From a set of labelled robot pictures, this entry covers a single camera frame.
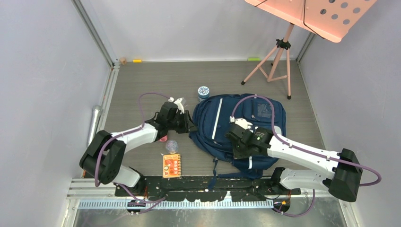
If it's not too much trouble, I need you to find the orange spiral notepad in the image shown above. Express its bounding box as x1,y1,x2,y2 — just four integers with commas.
162,154,182,178

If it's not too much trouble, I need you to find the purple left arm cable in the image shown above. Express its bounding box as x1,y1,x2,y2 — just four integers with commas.
94,92,173,215

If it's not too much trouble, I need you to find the blue white round jar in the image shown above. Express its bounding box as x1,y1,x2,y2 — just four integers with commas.
198,86,210,102

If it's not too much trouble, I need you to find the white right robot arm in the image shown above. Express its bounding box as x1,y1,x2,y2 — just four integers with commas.
225,123,363,202

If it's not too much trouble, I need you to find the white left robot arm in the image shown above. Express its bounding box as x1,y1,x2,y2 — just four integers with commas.
79,98,197,196

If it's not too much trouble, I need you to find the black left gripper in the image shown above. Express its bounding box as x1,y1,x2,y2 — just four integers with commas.
167,111,198,134

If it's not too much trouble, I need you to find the small wooden block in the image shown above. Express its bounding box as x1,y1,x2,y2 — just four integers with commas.
119,57,127,65

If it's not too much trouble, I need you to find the navy blue backpack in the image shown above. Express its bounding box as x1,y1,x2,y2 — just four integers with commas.
189,94,286,179

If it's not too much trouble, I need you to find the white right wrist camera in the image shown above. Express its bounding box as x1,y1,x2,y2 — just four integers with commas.
229,116,253,130

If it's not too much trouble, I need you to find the silver metal cylinder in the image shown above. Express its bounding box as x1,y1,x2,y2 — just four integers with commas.
87,105,103,146

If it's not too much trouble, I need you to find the pink music stand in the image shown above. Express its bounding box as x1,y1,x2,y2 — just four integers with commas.
241,0,376,99

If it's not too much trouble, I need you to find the pink highlighter marker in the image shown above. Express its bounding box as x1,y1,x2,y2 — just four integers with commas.
159,135,168,142

